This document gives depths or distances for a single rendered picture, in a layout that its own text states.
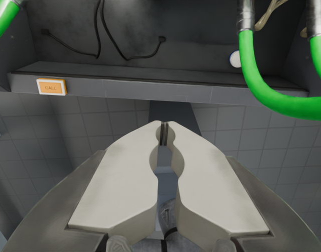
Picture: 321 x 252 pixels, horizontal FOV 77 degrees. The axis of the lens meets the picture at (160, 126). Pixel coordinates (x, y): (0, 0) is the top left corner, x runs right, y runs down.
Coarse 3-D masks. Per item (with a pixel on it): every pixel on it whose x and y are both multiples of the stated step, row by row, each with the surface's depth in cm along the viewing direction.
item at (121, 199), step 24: (120, 144) 10; (144, 144) 10; (120, 168) 8; (144, 168) 8; (96, 192) 7; (120, 192) 7; (144, 192) 7; (72, 216) 6; (96, 216) 6; (120, 216) 6; (144, 216) 7
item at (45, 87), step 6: (42, 78) 40; (48, 78) 40; (42, 84) 40; (48, 84) 40; (54, 84) 40; (60, 84) 40; (42, 90) 40; (48, 90) 40; (54, 90) 40; (60, 90) 40
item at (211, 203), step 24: (168, 144) 12; (192, 144) 10; (192, 168) 9; (216, 168) 9; (192, 192) 7; (216, 192) 8; (240, 192) 8; (192, 216) 7; (216, 216) 7; (240, 216) 7; (192, 240) 7
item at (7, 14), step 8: (0, 0) 15; (8, 0) 16; (0, 8) 15; (8, 8) 16; (16, 8) 16; (0, 16) 15; (8, 16) 16; (0, 24) 15; (8, 24) 16; (0, 32) 16
